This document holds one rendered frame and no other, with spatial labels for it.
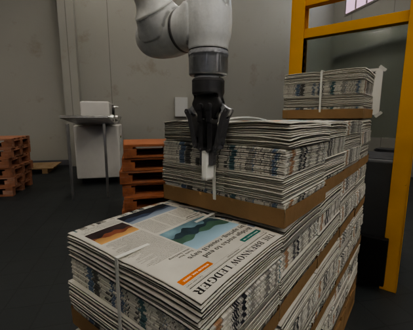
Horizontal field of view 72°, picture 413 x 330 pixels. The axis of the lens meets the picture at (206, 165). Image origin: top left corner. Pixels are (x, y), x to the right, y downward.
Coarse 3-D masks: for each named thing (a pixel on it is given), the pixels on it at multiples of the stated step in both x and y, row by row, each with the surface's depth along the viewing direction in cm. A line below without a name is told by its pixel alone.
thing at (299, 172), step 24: (264, 120) 61; (240, 144) 65; (264, 144) 61; (288, 144) 58; (312, 144) 68; (240, 168) 66; (264, 168) 61; (288, 168) 60; (312, 168) 73; (240, 192) 66; (264, 192) 62; (288, 192) 62; (312, 192) 74
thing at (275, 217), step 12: (324, 192) 81; (228, 204) 69; (240, 204) 66; (252, 204) 64; (300, 204) 66; (312, 204) 73; (240, 216) 67; (252, 216) 65; (264, 216) 63; (276, 216) 61; (288, 216) 61; (300, 216) 67
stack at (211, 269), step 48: (336, 192) 102; (96, 240) 56; (144, 240) 57; (192, 240) 57; (240, 240) 56; (288, 240) 65; (336, 240) 112; (96, 288) 56; (144, 288) 46; (192, 288) 41; (240, 288) 48; (288, 288) 68; (336, 288) 119
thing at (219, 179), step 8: (224, 144) 68; (216, 152) 70; (224, 152) 68; (216, 160) 70; (224, 160) 68; (216, 168) 70; (224, 168) 68; (216, 176) 70; (224, 176) 68; (208, 184) 72; (216, 184) 70; (208, 192) 73; (216, 192) 71; (224, 192) 69
